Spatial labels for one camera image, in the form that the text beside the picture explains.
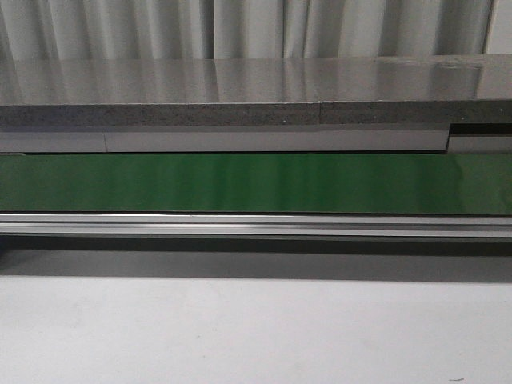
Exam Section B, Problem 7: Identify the grey cabinet panel left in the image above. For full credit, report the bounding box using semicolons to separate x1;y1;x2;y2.
1;123;450;153

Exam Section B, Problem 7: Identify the grey cabinet panel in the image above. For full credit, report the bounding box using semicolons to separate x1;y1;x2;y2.
447;123;512;154
1;123;450;153

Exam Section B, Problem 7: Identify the dark green conveyor belt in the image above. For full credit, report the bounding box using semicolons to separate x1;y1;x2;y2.
1;154;511;215

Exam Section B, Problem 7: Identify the grey cabinet panel right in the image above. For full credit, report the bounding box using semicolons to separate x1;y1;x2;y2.
447;123;512;154

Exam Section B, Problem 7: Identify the grey stone countertop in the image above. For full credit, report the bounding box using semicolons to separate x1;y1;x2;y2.
1;55;511;126

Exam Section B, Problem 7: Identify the white pleated curtain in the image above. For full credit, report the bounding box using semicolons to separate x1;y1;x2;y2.
1;1;511;60

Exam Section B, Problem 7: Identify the aluminium conveyor front rail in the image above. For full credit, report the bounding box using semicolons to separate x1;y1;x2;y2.
1;213;511;239

